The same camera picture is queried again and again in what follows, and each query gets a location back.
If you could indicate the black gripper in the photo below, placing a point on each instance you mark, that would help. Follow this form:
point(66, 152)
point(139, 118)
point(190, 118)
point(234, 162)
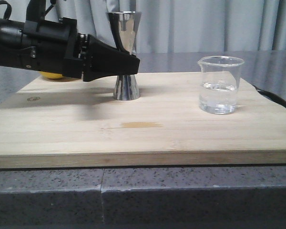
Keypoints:
point(54, 47)

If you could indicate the steel hourglass jigger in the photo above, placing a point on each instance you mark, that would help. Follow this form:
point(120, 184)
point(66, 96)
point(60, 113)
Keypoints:
point(124, 26)

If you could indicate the clear glass beaker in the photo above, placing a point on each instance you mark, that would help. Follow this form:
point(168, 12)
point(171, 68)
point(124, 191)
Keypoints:
point(220, 79)

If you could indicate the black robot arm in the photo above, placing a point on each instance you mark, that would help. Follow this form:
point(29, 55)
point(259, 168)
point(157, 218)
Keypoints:
point(10, 34)

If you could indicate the yellow lemon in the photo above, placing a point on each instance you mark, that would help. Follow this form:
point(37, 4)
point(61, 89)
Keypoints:
point(53, 76)

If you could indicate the grey curtain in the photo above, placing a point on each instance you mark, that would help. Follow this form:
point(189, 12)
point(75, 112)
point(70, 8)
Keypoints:
point(170, 26)

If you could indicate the light wooden cutting board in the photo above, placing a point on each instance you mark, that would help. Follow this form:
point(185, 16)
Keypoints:
point(70, 123)

